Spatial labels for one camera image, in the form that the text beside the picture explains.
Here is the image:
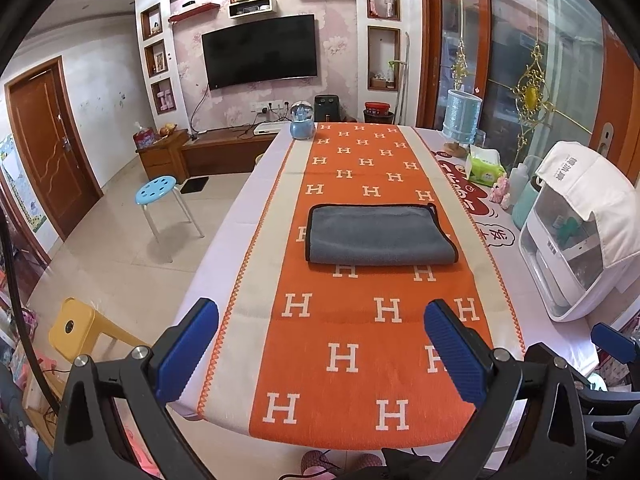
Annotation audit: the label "green tissue pack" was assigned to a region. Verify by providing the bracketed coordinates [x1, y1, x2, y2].
[465, 145, 507, 185]

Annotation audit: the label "black air fryer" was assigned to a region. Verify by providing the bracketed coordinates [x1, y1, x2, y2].
[313, 93, 341, 124]

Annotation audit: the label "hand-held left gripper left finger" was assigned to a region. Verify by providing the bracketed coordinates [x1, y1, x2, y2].
[50, 298, 221, 480]

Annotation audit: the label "colourful wall poster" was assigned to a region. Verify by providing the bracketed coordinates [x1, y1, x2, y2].
[0, 132, 49, 234]

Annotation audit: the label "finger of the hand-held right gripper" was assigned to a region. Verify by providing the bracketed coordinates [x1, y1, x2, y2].
[590, 323, 640, 367]

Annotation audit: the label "wooden door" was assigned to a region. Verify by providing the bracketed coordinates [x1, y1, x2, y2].
[4, 57, 104, 241]

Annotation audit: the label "white countertop appliance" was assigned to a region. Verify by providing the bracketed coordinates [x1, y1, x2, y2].
[517, 179, 640, 322]

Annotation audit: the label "white set-top box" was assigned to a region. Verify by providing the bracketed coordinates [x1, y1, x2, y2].
[253, 120, 294, 136]

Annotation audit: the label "black television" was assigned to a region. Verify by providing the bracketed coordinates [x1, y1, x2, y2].
[201, 14, 319, 91]

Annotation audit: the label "mop with long handle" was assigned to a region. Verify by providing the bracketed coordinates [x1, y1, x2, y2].
[394, 31, 412, 126]

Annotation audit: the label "red wall shelf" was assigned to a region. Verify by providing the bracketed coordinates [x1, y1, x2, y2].
[168, 2, 221, 24]

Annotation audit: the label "white box wall shelf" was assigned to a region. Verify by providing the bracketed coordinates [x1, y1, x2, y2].
[228, 0, 278, 19]

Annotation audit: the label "pink shoes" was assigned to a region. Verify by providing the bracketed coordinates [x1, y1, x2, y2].
[299, 449, 383, 480]

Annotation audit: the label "red tissue pack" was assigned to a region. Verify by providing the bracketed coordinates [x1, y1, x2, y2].
[132, 122, 156, 150]

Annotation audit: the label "blue snow globe ornament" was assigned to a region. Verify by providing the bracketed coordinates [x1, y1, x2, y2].
[289, 101, 317, 140]

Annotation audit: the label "teal bottle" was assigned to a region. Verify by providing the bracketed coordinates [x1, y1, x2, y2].
[510, 177, 544, 229]

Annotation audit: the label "wooden television cabinet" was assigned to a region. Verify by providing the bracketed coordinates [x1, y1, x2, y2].
[180, 127, 282, 179]

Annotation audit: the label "yellow plastic stool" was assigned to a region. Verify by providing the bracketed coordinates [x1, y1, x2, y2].
[48, 297, 152, 362]

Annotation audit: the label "blue glass water jar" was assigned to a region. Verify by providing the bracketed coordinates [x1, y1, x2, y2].
[442, 88, 484, 154]

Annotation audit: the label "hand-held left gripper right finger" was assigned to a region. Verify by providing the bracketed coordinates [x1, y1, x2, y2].
[423, 298, 589, 480]

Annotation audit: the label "orange printed table runner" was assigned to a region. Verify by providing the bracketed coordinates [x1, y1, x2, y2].
[197, 122, 526, 454]

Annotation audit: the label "blue plastic stool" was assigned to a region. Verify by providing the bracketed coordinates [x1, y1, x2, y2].
[135, 175, 205, 264]

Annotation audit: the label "white bottle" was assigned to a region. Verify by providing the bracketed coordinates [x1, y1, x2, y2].
[507, 155, 539, 207]

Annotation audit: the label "grey towel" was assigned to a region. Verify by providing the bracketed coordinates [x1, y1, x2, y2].
[305, 203, 460, 267]

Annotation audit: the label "small wooden side cabinet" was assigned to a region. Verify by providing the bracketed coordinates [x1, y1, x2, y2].
[135, 130, 190, 181]

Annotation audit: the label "red lidded container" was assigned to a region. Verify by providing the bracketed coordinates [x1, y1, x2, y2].
[363, 101, 396, 125]

